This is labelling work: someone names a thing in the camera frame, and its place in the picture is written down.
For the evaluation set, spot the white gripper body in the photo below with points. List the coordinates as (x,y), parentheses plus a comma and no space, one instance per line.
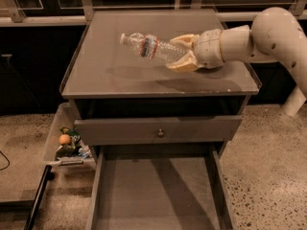
(208,48)

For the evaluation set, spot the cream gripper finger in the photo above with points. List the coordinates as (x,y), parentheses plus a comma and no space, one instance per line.
(185,41)
(187,63)

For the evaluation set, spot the clear plastic water bottle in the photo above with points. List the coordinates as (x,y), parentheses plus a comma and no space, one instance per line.
(151,47)

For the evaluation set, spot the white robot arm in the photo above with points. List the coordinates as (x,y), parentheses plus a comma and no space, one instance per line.
(275,35)

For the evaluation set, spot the round metal drawer knob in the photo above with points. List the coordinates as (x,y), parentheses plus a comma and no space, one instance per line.
(160,133)

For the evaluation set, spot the grey drawer cabinet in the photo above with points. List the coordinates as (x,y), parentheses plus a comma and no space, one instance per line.
(108,81)

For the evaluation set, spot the grey top drawer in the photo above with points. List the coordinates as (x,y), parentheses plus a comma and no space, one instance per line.
(132,131)

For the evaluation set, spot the grey drawer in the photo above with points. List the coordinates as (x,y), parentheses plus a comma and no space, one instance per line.
(132,131)
(163,187)

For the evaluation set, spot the grey middle drawer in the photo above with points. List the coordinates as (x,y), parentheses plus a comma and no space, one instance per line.
(163,187)

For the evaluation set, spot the small clear bottle in bin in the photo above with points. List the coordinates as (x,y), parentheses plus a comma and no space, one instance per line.
(85,152)

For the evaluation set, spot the grey metal railing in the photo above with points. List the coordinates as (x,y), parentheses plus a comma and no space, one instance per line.
(78,12)

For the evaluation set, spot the green snack bag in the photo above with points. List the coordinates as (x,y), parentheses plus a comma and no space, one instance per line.
(73,148)

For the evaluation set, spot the small orange ball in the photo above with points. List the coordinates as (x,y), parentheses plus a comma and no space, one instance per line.
(64,139)

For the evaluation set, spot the black metal bar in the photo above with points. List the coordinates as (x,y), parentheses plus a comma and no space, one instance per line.
(38,197)

